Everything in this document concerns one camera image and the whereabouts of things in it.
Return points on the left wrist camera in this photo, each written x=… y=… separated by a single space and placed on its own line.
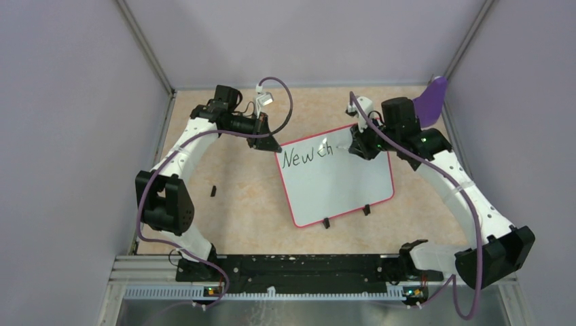
x=262 y=98

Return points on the pink framed whiteboard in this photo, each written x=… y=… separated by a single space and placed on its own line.
x=322 y=181

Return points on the white cable duct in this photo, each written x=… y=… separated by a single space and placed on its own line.
x=200 y=293

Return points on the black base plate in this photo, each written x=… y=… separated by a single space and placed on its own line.
x=305 y=274

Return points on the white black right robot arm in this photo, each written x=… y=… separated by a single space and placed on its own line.
x=497 y=248

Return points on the aluminium frame rail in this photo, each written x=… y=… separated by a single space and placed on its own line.
x=150 y=269

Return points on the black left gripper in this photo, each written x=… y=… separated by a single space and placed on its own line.
x=269 y=144

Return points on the black whiteboard clip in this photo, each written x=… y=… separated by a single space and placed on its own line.
x=326 y=223
x=366 y=210

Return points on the purple marker holder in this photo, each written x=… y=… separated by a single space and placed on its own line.
x=428 y=106

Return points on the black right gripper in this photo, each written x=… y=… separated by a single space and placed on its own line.
x=358 y=145

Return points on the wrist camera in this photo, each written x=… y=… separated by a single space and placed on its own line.
x=360 y=107
x=262 y=98

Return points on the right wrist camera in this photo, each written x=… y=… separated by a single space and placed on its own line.
x=360 y=107

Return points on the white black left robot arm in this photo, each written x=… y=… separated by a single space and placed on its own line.
x=164 y=203

